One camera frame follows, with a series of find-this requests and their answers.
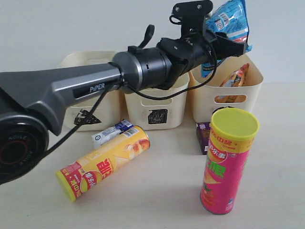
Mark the cream bin circle mark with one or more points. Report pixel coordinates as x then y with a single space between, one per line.
212 96

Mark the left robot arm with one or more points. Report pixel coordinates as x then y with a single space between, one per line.
34 103

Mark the blue noodle packet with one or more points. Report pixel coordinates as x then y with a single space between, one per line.
231 18

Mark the orange noodle packet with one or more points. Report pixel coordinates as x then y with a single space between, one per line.
236 79

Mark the white blue milk carton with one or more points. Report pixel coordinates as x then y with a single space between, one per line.
111 132

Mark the cream bin square mark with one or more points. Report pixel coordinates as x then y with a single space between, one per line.
155 115

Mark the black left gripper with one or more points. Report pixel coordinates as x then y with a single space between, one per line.
188 53

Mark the purple small box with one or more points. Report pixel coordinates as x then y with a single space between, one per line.
203 133

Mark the pink Lays chips can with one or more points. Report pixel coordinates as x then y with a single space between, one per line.
232 134

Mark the yellow Lays chips can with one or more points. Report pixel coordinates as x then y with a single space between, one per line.
89 170

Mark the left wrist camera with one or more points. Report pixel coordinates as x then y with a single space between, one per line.
191 16

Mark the cream bin triangle mark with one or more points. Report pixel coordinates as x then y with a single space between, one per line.
108 112

